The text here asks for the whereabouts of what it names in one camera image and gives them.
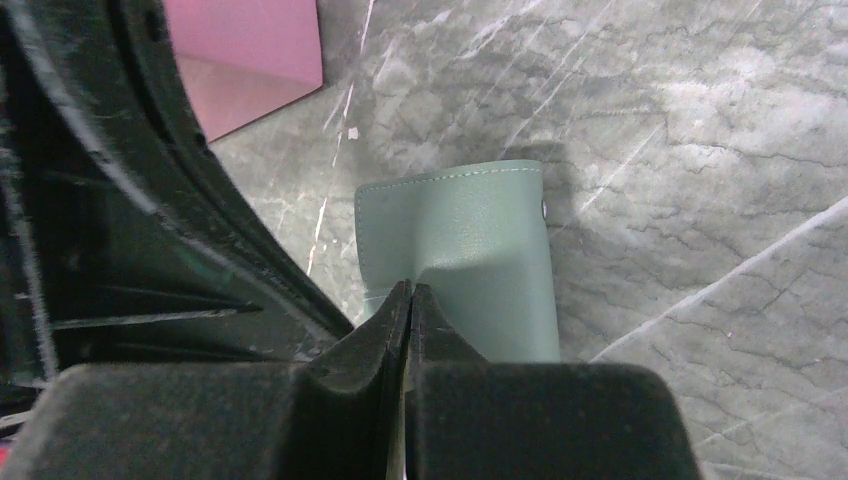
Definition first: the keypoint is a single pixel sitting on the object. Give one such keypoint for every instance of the pink card box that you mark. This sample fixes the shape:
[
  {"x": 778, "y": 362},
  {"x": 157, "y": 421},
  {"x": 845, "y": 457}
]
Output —
[{"x": 242, "y": 60}]

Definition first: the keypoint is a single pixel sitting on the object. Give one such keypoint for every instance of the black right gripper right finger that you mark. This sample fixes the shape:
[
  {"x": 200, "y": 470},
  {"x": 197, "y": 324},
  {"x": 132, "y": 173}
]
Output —
[{"x": 469, "y": 418}]

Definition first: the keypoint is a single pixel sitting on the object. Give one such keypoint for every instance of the mint green card holder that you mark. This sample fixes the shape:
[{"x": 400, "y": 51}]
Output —
[{"x": 477, "y": 236}]

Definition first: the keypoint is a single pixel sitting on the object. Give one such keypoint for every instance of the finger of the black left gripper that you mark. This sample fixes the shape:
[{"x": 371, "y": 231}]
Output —
[
  {"x": 109, "y": 69},
  {"x": 86, "y": 278}
]

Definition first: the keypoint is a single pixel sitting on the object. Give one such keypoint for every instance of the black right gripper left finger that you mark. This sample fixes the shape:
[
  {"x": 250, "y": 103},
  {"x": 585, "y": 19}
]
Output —
[{"x": 335, "y": 417}]

